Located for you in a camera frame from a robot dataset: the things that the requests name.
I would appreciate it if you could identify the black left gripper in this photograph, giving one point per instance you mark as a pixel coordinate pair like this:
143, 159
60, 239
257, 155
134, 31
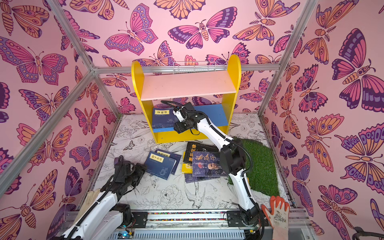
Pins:
139, 170

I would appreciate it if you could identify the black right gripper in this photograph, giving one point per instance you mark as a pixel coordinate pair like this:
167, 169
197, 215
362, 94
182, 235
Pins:
180, 127

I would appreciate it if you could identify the blue book yellow label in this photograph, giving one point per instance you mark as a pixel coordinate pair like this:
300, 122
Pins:
159, 165

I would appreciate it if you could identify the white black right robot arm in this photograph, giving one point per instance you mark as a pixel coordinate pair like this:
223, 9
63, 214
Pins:
234, 159

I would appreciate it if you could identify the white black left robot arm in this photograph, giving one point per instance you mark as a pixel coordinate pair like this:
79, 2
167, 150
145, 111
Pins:
106, 214

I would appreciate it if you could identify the black book yellow title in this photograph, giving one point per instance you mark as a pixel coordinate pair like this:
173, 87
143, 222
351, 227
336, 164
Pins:
195, 146

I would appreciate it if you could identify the purple portrait cover book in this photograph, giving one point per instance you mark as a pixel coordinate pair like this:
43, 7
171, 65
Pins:
207, 164

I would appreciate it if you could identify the yellow book under black book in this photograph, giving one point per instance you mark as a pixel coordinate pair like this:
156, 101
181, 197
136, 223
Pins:
187, 167

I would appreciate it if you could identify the yellow bookshelf pink blue shelves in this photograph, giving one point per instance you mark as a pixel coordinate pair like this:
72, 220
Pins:
188, 85

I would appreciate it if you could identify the green artificial grass mat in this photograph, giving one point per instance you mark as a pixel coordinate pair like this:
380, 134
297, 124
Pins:
263, 176

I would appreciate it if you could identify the orange white work glove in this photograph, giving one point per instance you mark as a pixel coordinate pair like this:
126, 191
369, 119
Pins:
278, 217

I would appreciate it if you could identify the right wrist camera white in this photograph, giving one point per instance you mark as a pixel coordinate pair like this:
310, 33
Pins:
179, 115

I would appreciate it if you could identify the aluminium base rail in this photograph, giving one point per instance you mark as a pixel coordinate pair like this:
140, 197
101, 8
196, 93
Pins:
193, 225

